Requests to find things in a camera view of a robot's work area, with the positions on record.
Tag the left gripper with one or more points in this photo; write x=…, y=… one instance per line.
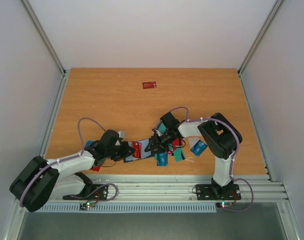
x=126, y=152

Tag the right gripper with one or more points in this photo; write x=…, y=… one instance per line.
x=156, y=142

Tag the dark blue card holder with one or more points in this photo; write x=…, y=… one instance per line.
x=145, y=154

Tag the teal card top pile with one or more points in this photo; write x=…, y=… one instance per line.
x=160, y=127

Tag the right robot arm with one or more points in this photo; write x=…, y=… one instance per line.
x=220, y=136

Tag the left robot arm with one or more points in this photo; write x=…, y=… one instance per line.
x=42, y=180

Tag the blue VIP card pile bottom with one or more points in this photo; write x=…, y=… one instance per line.
x=162, y=159

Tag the red card pile centre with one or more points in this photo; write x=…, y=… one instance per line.
x=178, y=143

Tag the white card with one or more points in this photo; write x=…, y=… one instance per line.
x=193, y=141

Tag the blue VIP card left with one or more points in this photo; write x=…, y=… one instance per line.
x=89, y=143

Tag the blue VIP card right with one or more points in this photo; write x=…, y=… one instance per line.
x=198, y=148

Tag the lone red card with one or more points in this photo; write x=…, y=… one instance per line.
x=149, y=85

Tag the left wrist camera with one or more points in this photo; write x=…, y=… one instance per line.
x=121, y=134

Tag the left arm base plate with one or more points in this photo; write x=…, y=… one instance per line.
x=99, y=192

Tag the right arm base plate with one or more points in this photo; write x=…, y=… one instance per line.
x=211, y=192

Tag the grey cable duct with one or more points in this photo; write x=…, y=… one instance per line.
x=116, y=208

